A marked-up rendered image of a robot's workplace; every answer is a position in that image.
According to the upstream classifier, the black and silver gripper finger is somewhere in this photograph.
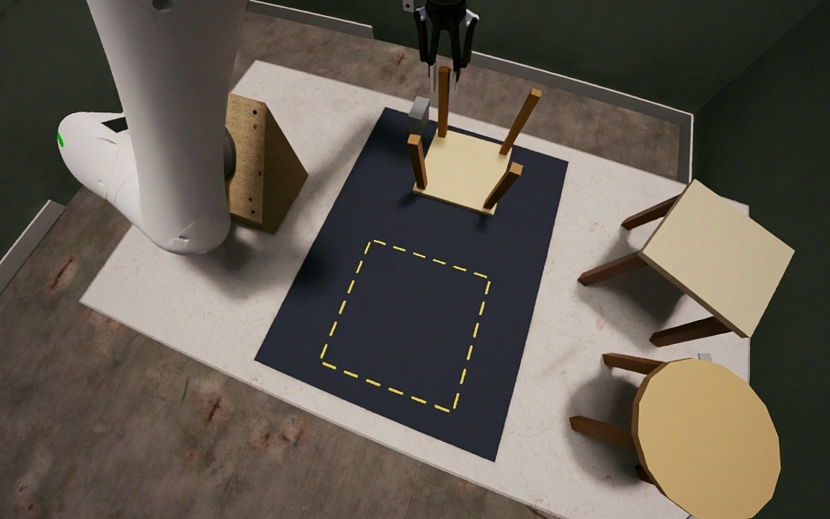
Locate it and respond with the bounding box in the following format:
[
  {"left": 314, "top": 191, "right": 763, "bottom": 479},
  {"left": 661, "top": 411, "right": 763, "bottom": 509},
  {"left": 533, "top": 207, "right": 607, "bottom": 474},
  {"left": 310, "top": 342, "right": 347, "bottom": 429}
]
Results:
[
  {"left": 414, "top": 6, "right": 441, "bottom": 94},
  {"left": 447, "top": 9, "right": 480, "bottom": 97}
]

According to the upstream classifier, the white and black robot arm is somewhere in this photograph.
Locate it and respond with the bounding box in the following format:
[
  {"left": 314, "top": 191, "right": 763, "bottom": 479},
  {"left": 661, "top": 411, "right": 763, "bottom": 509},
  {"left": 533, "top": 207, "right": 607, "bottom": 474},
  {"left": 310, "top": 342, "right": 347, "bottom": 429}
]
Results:
[{"left": 58, "top": 0, "right": 250, "bottom": 256}]

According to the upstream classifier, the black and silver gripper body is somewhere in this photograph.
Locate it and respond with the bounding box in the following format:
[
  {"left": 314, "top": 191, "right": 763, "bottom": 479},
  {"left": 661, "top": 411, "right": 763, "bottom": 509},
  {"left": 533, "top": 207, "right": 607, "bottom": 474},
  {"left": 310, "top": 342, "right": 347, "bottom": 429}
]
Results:
[{"left": 425, "top": 0, "right": 468, "bottom": 31}]

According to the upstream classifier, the dark navy mat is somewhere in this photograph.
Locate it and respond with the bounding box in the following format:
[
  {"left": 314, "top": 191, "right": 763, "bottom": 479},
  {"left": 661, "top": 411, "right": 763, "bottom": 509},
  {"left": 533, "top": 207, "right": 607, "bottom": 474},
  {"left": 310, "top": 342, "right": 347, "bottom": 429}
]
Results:
[{"left": 254, "top": 107, "right": 568, "bottom": 463}]

